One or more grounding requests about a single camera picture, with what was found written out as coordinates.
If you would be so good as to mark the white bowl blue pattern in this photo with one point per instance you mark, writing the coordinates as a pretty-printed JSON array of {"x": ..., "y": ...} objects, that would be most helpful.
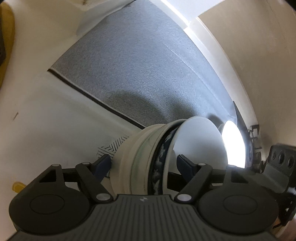
[{"x": 199, "y": 140}]

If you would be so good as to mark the white floral plate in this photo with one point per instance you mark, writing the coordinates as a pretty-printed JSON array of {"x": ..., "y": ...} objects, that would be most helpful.
[{"x": 233, "y": 143}]

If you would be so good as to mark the wooden cutting board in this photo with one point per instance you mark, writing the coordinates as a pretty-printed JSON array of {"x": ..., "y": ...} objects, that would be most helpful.
[{"x": 7, "y": 37}]

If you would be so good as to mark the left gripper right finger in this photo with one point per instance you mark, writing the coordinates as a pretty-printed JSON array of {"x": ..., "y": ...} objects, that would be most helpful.
[{"x": 189, "y": 170}]

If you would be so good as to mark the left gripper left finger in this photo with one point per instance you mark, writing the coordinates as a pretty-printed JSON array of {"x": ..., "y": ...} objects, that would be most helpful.
[{"x": 99, "y": 169}]

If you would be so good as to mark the teal swirl ceramic bowl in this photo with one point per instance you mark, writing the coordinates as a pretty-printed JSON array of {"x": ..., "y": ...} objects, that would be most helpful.
[{"x": 142, "y": 161}]

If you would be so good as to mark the grey drying mat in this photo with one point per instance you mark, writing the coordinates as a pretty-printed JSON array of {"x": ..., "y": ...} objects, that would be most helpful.
[{"x": 140, "y": 65}]

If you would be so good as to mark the yellow plastic scraper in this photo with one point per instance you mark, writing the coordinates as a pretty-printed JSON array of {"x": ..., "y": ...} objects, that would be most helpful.
[{"x": 18, "y": 187}]

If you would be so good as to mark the black white patterned cloth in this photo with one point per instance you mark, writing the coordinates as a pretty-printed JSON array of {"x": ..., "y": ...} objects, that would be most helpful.
[{"x": 111, "y": 149}]

